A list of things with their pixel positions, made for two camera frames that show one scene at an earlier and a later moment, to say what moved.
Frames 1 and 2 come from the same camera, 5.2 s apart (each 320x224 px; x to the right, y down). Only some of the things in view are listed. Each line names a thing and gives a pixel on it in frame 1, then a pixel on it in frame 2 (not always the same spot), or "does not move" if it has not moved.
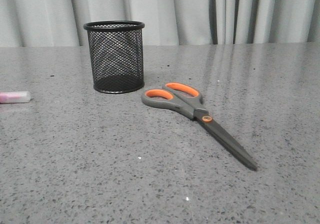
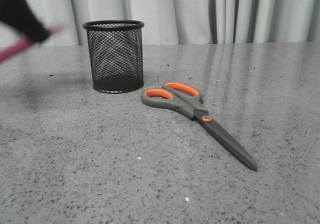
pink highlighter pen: (7, 97) -> (24, 43)
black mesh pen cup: (116, 51) does not move
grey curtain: (54, 15) does not move
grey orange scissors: (187, 99) does not move
